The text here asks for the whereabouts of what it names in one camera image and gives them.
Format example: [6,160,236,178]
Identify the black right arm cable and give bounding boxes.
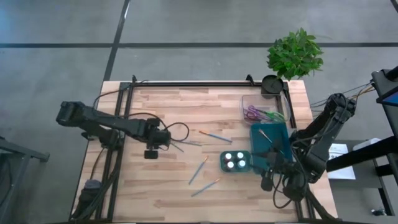
[272,174,301,209]

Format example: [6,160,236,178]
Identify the grey metal stand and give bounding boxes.
[0,135,50,224]

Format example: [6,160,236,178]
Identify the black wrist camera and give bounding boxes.
[260,176,274,192]
[144,149,159,161]

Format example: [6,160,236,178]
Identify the white paper sheet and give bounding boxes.
[326,142,357,180]

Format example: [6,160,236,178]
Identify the clear plastic container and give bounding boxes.
[239,93,292,125]

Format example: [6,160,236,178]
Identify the purple scissors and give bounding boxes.
[243,105,267,123]

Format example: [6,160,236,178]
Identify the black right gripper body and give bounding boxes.
[267,149,305,202]

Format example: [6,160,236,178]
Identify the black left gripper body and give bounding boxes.
[146,118,172,150]

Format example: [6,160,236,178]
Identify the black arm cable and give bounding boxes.
[272,174,301,209]
[93,88,190,143]

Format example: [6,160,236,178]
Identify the coloured wire bundle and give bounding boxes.
[310,81,376,108]

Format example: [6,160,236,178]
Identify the black table frame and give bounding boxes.
[95,79,338,222]

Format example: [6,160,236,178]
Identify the black plant pot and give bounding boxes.
[261,74,285,100]

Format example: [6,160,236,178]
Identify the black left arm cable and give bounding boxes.
[93,88,190,143]

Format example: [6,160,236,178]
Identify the blue flat tray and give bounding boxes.
[249,123,295,175]

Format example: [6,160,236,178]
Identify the white box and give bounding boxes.
[353,138,382,152]

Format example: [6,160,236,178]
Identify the teal plastic bin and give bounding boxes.
[219,150,253,174]

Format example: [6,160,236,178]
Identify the dark power adapter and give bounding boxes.
[81,179,103,200]

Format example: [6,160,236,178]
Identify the small black item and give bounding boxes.
[371,207,389,217]

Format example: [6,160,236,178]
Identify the black metal cart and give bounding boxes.
[325,65,398,217]

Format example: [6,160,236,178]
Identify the green artificial plant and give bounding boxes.
[266,27,325,82]

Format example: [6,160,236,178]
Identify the black cable bundle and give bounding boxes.
[70,149,122,222]

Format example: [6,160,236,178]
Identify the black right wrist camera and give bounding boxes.
[260,176,274,192]

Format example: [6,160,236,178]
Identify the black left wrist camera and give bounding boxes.
[144,149,159,161]

